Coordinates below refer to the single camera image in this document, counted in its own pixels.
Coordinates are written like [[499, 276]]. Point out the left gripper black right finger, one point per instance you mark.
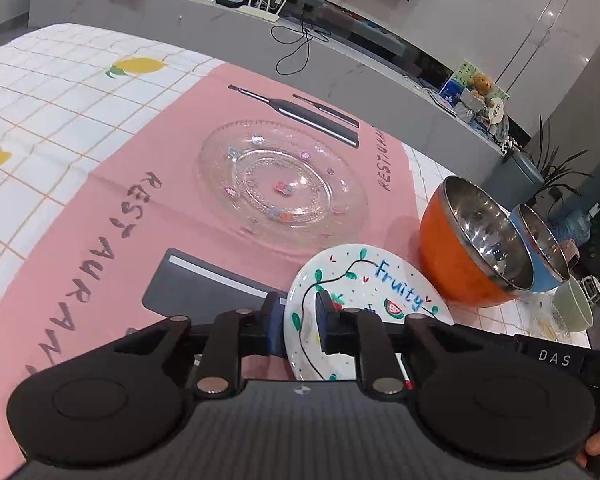
[[488, 405]]

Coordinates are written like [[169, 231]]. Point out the clear glass flower bowl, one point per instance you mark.
[[543, 319]]

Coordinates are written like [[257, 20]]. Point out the pink restaurant placemat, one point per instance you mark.
[[75, 263]]

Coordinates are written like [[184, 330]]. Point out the white small stool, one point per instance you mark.
[[591, 287]]

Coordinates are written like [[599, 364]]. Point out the clear glass flower plate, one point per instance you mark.
[[282, 186]]

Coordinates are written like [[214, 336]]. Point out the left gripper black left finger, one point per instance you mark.
[[124, 399]]

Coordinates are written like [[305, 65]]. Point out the white wifi router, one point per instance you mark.
[[265, 10]]

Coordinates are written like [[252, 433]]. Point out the orange steel bowl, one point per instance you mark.
[[469, 249]]

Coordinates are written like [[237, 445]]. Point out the brown teddy bear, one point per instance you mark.
[[481, 86]]

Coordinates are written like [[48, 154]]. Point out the white Fruity painted plate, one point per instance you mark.
[[354, 276]]

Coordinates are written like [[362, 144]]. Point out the pink small heater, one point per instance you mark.
[[570, 251]]

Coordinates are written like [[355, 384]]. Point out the green ceramic bowl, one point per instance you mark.
[[573, 306]]

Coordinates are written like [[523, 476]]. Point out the blue water jug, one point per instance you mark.
[[576, 226]]

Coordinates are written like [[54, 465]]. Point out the green potted plant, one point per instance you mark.
[[552, 171]]

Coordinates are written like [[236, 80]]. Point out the grey round trash bin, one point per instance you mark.
[[514, 181]]

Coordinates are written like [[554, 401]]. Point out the blue steel bowl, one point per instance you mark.
[[550, 268]]

